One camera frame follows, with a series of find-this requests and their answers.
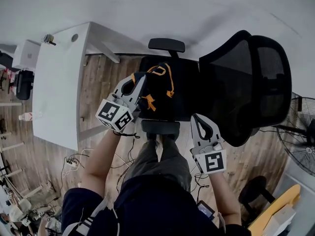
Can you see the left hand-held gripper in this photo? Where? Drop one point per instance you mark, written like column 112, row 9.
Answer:
column 109, row 112

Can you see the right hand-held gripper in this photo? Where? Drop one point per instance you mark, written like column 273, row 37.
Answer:
column 214, row 161

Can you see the navy backpack with orange trim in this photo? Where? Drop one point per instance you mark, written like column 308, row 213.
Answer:
column 160, row 90

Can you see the person's left forearm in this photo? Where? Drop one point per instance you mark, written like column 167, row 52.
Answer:
column 98, row 161

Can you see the person's right forearm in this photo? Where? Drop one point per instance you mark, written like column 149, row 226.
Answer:
column 224, row 198

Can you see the person's grey trousers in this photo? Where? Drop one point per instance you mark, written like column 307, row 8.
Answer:
column 169, row 161

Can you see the black mesh office chair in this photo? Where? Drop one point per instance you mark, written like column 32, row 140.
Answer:
column 246, row 87

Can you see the white table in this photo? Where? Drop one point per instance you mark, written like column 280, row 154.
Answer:
column 56, row 90

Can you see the black screen device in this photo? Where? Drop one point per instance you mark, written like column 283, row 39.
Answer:
column 206, row 209

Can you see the person's navy shirt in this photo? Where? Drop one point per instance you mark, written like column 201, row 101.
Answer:
column 152, row 205

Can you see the white power strip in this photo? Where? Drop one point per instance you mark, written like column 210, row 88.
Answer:
column 71, row 162

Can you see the black floor fan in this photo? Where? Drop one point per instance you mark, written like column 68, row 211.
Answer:
column 302, row 136

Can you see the clear plastic water bottle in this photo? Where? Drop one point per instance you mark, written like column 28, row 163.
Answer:
column 29, row 116

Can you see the tall white carton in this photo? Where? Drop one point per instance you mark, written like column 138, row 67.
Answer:
column 25, row 55

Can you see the white rectangular box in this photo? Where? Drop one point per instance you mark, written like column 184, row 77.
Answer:
column 280, row 217

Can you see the round yellow pedestal table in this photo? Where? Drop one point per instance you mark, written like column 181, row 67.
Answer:
column 278, row 208

